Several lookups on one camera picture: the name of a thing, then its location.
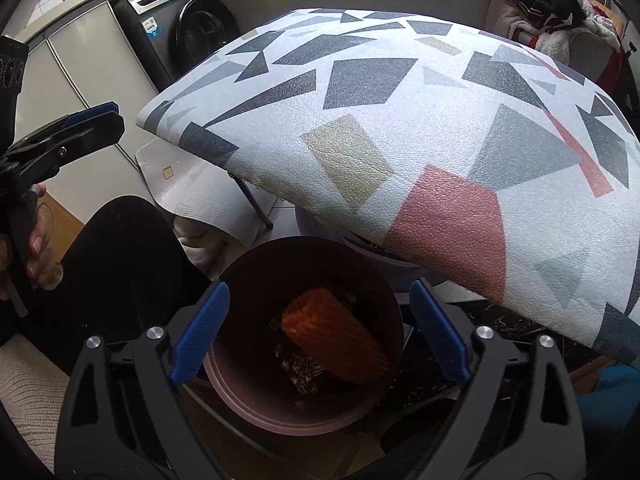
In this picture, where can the white fluffy cloth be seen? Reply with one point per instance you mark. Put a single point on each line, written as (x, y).
(200, 247)

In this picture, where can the black table leg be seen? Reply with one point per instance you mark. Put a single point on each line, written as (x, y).
(255, 205)

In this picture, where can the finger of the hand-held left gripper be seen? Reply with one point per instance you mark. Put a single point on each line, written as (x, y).
(85, 142)
(90, 112)

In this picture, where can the grey washing machine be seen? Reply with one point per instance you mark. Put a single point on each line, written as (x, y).
(170, 30)

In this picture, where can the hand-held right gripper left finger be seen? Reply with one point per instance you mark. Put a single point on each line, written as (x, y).
(200, 330)

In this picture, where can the white paper sheet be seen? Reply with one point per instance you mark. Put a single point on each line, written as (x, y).
(200, 185)

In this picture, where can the white knit cushion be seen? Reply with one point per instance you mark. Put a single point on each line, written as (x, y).
(27, 400)

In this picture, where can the person's black trouser leg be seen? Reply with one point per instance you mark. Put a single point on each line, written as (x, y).
(115, 270)

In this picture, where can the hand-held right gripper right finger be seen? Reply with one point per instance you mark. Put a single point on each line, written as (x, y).
(440, 330)

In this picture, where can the orange ribbed packet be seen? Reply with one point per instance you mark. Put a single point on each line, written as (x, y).
(335, 335)

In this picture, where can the blue cloth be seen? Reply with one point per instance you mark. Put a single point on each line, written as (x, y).
(610, 405)

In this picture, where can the geometric patterned tablecloth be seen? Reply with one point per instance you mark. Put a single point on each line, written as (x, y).
(425, 135)

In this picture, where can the person's left hand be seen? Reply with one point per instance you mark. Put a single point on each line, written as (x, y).
(45, 245)

